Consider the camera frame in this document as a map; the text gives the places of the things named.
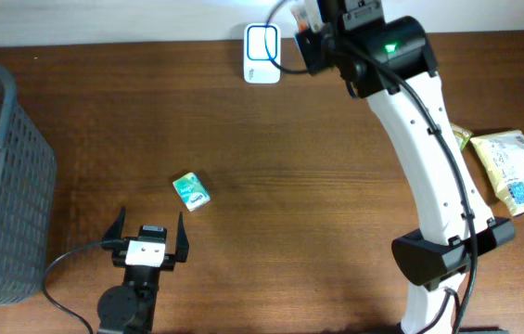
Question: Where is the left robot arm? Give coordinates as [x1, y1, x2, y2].
[97, 209, 189, 334]

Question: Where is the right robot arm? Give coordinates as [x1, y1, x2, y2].
[295, 1, 516, 333]

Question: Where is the left black camera cable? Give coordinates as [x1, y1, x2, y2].
[41, 238, 128, 334]

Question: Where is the grey plastic mesh basket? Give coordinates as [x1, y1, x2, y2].
[0, 66, 58, 306]

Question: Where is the green tea drink carton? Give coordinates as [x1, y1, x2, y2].
[451, 123, 473, 151]

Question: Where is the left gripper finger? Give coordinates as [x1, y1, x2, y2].
[175, 212, 190, 263]
[101, 207, 126, 251]

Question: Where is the yellow white snack bag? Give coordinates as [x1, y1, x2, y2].
[470, 130, 524, 217]

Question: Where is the black camera cable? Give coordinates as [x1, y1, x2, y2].
[263, 0, 479, 334]
[41, 238, 128, 334]

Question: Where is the orange Kleenex tissue pack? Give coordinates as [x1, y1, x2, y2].
[289, 2, 311, 32]

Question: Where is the green Kleenex tissue pack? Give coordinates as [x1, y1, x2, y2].
[173, 172, 211, 212]

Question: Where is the right black camera cable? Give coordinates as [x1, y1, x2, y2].
[263, 0, 479, 334]

